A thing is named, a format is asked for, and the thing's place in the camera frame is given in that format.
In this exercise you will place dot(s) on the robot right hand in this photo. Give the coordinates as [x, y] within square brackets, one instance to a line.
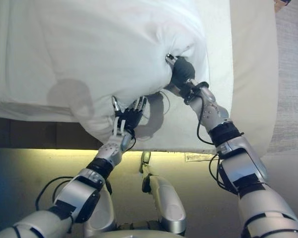
[182, 70]

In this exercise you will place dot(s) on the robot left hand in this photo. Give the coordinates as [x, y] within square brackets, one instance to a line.
[129, 117]

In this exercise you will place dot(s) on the white duvet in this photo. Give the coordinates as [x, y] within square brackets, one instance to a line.
[101, 49]

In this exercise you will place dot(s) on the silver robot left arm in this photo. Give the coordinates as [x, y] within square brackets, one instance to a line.
[84, 196]

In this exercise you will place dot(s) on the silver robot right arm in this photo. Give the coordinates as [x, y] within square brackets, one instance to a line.
[245, 161]

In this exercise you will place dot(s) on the white bed sheet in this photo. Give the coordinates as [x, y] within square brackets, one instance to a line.
[15, 111]

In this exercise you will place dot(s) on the dark robot right foot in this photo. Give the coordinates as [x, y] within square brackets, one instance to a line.
[146, 157]

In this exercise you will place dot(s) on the beige blanket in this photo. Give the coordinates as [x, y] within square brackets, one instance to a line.
[253, 74]

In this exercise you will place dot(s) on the white printed label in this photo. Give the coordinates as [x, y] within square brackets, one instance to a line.
[198, 157]

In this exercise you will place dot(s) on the white robot left leg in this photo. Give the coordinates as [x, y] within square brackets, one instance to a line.
[101, 213]

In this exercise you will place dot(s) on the light grey rug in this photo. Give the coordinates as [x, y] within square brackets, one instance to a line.
[293, 74]

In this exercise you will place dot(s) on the cardboard box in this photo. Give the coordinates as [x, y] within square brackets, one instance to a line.
[280, 6]

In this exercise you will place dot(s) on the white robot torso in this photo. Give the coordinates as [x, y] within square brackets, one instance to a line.
[144, 235]

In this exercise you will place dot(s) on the dark upholstered bed frame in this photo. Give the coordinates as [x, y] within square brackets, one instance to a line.
[27, 134]

